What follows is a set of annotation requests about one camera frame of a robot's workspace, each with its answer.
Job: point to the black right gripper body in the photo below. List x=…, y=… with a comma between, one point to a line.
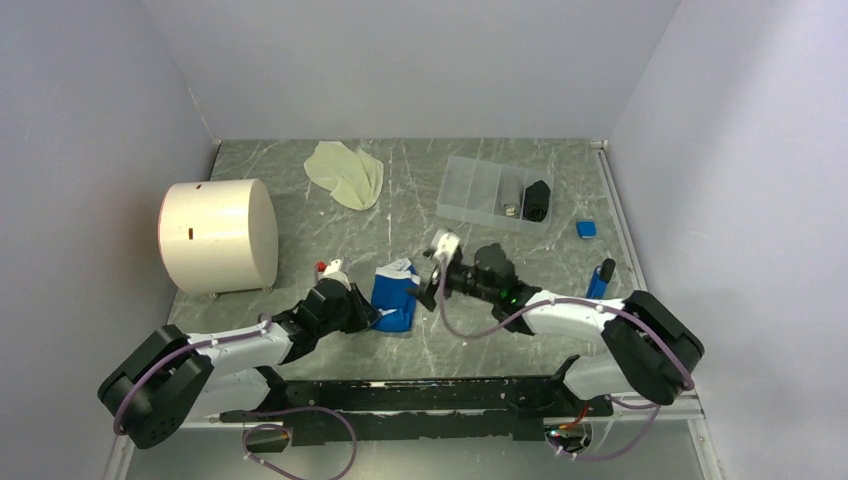
x=461, y=280

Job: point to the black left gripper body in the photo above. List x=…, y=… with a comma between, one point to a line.
x=350, y=318

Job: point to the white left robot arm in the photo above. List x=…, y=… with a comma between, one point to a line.
x=172, y=376

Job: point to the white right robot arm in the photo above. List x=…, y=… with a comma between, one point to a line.
x=649, y=351

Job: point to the grey rolled underwear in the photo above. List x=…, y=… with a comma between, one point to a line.
x=511, y=191

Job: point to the black striped rolled underwear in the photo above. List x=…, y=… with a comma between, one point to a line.
x=536, y=201

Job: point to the cream yellow underwear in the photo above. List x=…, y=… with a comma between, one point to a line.
x=354, y=179

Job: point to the clear plastic divided tray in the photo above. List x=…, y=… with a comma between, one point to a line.
x=470, y=193

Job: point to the small blue block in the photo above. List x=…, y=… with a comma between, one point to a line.
x=586, y=229

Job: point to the blue black handheld device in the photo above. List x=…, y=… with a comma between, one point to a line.
x=600, y=279

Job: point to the cream cylindrical container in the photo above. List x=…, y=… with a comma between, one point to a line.
x=219, y=236

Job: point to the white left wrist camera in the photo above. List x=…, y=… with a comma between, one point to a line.
x=336, y=269

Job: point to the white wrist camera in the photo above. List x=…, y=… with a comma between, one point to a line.
x=444, y=247
x=336, y=269

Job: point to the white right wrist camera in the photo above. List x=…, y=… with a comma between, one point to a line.
x=444, y=247

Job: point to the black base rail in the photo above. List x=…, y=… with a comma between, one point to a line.
x=521, y=408

